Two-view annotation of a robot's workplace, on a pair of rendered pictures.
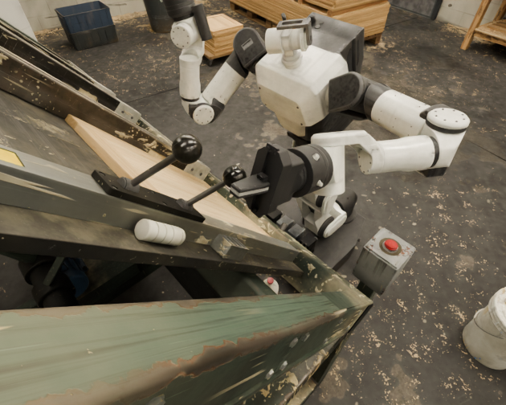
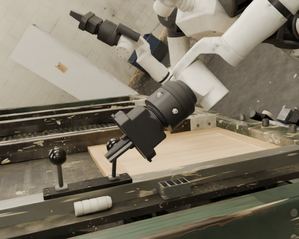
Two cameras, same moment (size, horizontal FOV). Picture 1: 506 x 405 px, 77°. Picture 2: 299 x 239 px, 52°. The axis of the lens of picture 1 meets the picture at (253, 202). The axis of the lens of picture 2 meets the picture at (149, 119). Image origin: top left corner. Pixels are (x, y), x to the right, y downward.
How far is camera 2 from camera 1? 0.47 m
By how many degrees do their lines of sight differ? 41
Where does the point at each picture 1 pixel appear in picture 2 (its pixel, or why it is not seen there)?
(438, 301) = not seen: outside the picture
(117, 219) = (61, 209)
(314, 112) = (229, 23)
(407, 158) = (250, 30)
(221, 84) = (173, 53)
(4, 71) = (46, 148)
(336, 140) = (181, 65)
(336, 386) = not seen: outside the picture
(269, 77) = (186, 27)
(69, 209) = (30, 216)
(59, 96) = (76, 141)
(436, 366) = not seen: outside the picture
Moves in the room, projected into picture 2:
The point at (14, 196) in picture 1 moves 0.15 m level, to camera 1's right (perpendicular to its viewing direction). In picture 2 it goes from (0, 223) to (28, 195)
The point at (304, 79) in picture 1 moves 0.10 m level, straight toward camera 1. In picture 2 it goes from (200, 10) to (196, 29)
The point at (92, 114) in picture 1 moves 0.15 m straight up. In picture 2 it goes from (100, 138) to (65, 118)
